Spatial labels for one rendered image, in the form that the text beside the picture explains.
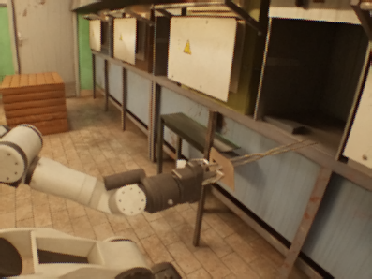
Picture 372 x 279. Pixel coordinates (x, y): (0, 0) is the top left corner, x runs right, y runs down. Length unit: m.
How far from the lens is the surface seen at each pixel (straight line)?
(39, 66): 4.77
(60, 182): 0.56
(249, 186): 1.52
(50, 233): 0.69
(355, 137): 0.91
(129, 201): 0.54
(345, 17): 1.04
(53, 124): 3.29
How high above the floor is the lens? 1.25
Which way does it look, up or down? 24 degrees down
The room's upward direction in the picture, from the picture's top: 5 degrees clockwise
